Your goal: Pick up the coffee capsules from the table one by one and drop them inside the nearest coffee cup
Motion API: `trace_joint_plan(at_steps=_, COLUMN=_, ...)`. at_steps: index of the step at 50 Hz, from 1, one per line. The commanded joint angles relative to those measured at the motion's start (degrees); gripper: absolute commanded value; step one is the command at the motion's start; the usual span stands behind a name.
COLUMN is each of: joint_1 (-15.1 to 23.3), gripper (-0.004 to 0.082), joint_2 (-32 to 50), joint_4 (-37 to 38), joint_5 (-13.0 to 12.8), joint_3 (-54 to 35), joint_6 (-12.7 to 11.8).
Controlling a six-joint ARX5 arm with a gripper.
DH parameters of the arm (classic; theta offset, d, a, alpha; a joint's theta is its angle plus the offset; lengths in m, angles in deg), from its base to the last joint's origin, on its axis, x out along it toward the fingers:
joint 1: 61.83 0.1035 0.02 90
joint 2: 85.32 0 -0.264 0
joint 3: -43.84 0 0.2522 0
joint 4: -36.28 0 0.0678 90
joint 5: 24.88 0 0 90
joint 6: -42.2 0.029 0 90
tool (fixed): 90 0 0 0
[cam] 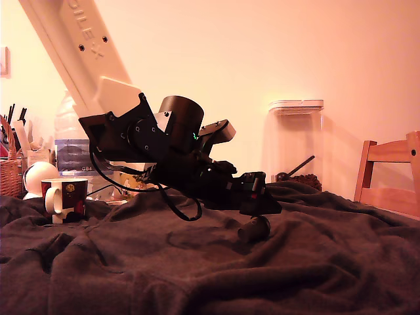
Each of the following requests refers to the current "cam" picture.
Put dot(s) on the wooden chair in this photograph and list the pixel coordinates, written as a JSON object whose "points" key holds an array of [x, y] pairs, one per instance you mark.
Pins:
{"points": [[387, 154]]}

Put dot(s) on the black scoop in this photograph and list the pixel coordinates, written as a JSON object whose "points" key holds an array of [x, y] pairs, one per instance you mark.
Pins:
{"points": [[295, 170]]}

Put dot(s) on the clear jar with white lid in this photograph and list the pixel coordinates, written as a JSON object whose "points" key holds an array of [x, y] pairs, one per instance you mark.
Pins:
{"points": [[295, 141]]}

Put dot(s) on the dark crumpled cloth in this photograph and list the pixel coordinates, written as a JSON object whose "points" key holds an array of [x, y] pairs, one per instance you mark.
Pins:
{"points": [[164, 269]]}

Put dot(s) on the dark cup-shaped coffee capsule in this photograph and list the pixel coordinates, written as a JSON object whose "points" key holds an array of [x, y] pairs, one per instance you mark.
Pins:
{"points": [[254, 229]]}

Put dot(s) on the small white round camera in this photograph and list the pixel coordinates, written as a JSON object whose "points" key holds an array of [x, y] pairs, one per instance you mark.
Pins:
{"points": [[39, 174]]}

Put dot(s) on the large clear water bottle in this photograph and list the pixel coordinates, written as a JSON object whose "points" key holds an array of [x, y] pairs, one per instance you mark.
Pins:
{"points": [[70, 131]]}

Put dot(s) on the woven basket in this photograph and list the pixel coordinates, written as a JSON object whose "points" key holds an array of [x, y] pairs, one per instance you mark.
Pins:
{"points": [[10, 178]]}

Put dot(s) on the pale yellow printed container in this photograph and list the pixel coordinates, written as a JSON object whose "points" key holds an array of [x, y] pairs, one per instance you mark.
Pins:
{"points": [[129, 180]]}

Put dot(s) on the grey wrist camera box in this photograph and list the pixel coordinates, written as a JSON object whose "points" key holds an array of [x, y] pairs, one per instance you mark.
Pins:
{"points": [[223, 133]]}

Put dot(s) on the white tissue box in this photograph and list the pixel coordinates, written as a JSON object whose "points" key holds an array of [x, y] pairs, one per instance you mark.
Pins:
{"points": [[39, 157]]}

